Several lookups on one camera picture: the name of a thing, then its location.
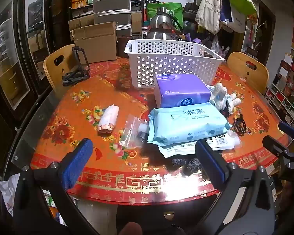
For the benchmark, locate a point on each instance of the light blue wet wipes pack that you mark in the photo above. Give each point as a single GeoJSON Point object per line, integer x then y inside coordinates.
{"type": "Point", "coordinates": [186, 124]}

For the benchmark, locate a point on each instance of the wooden chair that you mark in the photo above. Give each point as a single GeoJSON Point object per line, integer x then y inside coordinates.
{"type": "Point", "coordinates": [250, 76]}
{"type": "Point", "coordinates": [54, 71]}

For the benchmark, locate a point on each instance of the potted plant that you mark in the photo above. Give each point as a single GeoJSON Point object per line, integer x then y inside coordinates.
{"type": "Point", "coordinates": [259, 39]}

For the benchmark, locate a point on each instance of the black phone stand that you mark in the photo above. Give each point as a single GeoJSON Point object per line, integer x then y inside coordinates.
{"type": "Point", "coordinates": [76, 74]}

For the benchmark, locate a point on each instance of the white plastic packet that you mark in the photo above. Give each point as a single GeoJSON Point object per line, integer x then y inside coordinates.
{"type": "Point", "coordinates": [220, 140]}

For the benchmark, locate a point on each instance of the small cardboard box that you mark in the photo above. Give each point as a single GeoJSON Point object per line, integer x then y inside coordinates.
{"type": "Point", "coordinates": [80, 22]}

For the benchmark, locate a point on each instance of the crumpled white plastic bag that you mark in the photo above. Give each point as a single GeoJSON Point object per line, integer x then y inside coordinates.
{"type": "Point", "coordinates": [8, 191]}

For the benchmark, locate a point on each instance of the white and blue plush toy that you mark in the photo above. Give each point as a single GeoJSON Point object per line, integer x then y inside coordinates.
{"type": "Point", "coordinates": [223, 96]}

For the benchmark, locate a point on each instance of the large cardboard box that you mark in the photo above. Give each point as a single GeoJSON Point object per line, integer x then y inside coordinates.
{"type": "Point", "coordinates": [98, 44]}

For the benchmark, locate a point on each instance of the stacked grey containers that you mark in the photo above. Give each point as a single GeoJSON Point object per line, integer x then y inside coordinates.
{"type": "Point", "coordinates": [111, 2]}

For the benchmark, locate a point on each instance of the pink cloth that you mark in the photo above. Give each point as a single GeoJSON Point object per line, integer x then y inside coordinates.
{"type": "Point", "coordinates": [109, 118]}

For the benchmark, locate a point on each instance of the glass door cabinet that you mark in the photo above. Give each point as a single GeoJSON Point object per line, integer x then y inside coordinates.
{"type": "Point", "coordinates": [12, 53]}

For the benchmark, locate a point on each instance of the clear zip plastic bag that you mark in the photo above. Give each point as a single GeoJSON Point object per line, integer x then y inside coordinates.
{"type": "Point", "coordinates": [131, 133]}

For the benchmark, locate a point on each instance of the white perforated plastic basket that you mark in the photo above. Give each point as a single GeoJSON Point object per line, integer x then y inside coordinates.
{"type": "Point", "coordinates": [171, 61]}

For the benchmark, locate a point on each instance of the dark green shopping bag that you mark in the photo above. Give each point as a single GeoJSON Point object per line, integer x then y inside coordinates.
{"type": "Point", "coordinates": [153, 11]}

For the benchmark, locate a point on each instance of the purple tissue pack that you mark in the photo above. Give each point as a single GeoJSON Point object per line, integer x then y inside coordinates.
{"type": "Point", "coordinates": [181, 90]}

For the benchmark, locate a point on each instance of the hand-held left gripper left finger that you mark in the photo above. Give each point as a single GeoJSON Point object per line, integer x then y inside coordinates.
{"type": "Point", "coordinates": [77, 161]}

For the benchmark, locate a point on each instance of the shelf with colourful boxes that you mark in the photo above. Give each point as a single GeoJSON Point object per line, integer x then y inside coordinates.
{"type": "Point", "coordinates": [289, 93]}

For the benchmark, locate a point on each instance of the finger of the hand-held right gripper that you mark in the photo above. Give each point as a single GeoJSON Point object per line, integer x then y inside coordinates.
{"type": "Point", "coordinates": [286, 127]}
{"type": "Point", "coordinates": [274, 144]}

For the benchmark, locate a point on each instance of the dark knitted socks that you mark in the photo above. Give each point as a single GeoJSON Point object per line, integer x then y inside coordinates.
{"type": "Point", "coordinates": [186, 164]}

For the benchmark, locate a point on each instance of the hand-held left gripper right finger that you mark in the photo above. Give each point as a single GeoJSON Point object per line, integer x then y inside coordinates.
{"type": "Point", "coordinates": [209, 162]}

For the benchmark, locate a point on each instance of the stainless steel kettle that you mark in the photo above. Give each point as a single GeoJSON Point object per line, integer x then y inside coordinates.
{"type": "Point", "coordinates": [161, 23]}

